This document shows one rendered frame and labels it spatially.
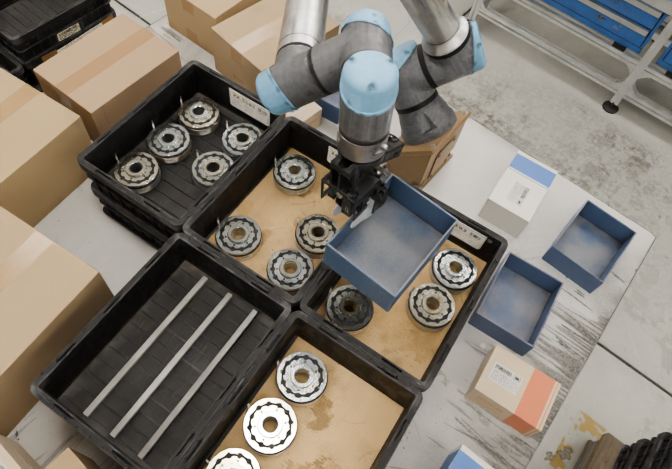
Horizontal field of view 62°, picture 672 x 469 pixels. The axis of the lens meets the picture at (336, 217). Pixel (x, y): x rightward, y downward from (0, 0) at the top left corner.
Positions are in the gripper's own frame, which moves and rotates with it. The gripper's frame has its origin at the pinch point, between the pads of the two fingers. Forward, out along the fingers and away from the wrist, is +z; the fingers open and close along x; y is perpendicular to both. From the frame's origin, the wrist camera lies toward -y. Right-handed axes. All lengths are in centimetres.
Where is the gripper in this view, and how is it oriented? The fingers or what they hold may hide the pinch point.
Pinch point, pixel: (359, 212)
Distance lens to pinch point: 102.5
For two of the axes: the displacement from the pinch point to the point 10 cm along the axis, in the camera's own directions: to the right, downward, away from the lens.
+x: 7.7, 5.5, -3.3
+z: -0.4, 5.5, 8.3
